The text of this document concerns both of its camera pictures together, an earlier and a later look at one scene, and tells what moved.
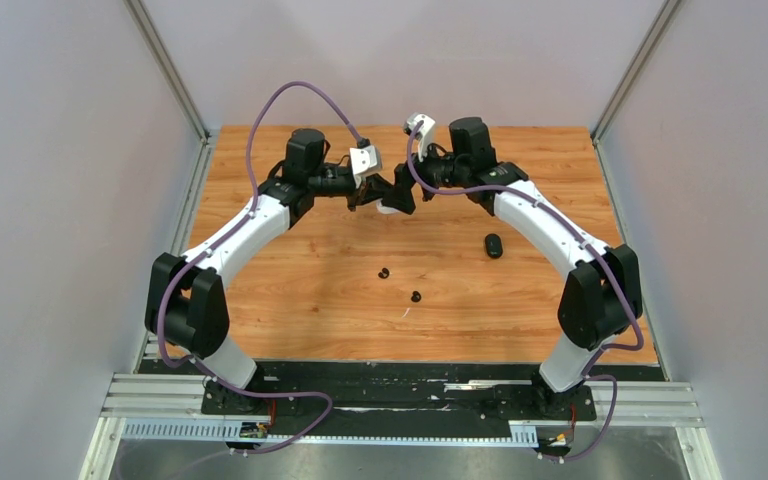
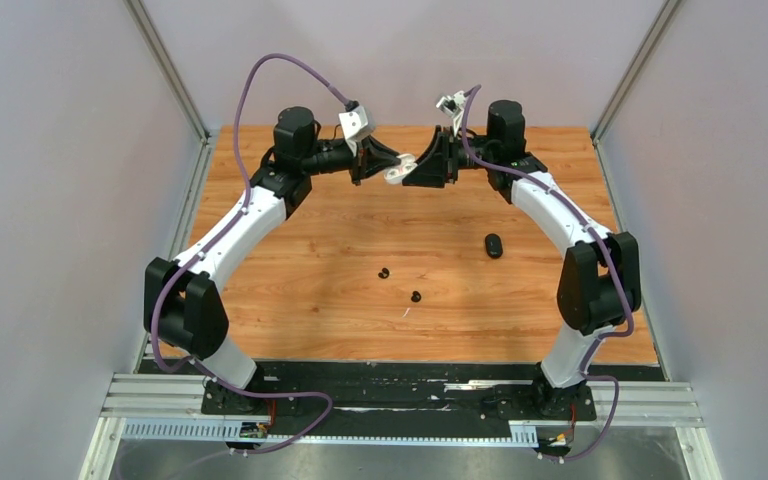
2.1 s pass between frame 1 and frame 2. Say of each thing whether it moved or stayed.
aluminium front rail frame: stayed
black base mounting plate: stayed
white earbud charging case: moved
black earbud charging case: stayed
